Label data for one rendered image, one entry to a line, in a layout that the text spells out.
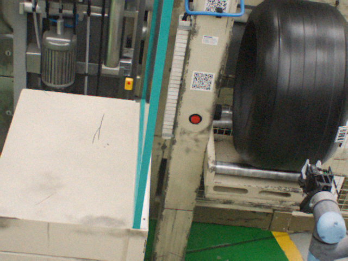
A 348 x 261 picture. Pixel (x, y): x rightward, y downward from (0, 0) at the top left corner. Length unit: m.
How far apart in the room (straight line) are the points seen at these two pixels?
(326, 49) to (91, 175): 0.87
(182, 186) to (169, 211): 0.14
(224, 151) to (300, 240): 1.05
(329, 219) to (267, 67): 0.55
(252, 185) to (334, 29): 0.64
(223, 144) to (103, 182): 1.04
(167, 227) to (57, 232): 1.11
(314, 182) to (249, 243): 1.49
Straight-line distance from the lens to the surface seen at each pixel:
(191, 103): 2.40
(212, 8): 2.21
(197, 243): 3.47
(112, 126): 2.00
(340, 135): 2.29
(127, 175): 1.84
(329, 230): 1.93
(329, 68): 2.22
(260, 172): 2.51
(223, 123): 2.70
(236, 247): 3.50
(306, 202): 2.11
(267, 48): 2.22
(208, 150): 2.49
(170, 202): 2.69
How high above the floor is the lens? 2.47
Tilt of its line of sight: 37 degrees down
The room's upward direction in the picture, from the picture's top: 10 degrees clockwise
